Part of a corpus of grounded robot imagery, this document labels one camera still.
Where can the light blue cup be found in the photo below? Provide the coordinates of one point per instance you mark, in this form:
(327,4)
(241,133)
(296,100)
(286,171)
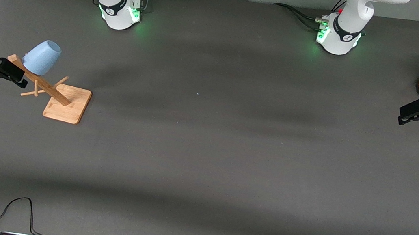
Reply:
(41,57)

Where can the dark grey table cloth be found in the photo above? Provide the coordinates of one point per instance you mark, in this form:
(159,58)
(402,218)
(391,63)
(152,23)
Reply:
(204,153)

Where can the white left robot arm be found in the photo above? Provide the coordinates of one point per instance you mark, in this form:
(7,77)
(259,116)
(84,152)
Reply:
(346,30)

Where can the wooden cup rack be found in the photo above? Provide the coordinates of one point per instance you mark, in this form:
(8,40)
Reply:
(68,103)

